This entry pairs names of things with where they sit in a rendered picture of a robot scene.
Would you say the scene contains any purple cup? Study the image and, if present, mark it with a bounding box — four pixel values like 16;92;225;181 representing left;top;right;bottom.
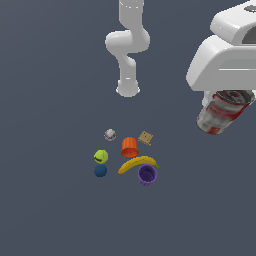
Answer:
137;163;158;187

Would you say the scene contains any white and purple ball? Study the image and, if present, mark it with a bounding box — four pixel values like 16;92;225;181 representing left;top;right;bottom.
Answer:
103;128;117;142

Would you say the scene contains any tan cracker block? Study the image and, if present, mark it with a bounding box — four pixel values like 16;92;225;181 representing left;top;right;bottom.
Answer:
137;130;155;147

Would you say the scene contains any dark blue ball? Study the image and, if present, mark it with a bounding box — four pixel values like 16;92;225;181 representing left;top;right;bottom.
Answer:
93;163;108;178

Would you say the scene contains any orange cup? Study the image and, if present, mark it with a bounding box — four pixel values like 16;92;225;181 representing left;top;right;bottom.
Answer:
120;136;140;159

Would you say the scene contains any yellow banana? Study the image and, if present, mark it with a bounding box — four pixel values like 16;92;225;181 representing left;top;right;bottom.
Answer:
117;155;158;176

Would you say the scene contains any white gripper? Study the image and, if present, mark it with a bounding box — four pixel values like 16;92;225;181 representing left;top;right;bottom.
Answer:
185;34;256;108

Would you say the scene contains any red and white can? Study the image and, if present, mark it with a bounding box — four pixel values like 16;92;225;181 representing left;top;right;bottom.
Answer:
195;89;256;136

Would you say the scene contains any yellow-green tennis ball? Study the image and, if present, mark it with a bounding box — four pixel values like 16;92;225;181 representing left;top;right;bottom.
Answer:
93;149;109;165

